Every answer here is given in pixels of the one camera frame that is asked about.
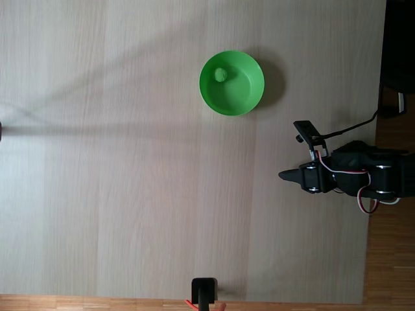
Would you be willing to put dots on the green pompom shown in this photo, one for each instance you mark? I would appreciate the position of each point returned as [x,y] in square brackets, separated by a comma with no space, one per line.
[221,74]

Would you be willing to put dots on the green plastic bowl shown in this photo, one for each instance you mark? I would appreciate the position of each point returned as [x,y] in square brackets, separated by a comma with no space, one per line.
[240,94]

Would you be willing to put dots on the black table clamp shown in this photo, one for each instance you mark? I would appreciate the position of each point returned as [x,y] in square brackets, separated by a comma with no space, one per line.
[203,288]

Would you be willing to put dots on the black camera box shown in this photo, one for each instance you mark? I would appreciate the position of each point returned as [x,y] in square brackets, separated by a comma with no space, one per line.
[306,128]

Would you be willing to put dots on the grey metal bracket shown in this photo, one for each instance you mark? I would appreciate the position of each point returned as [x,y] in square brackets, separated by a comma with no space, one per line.
[402,102]

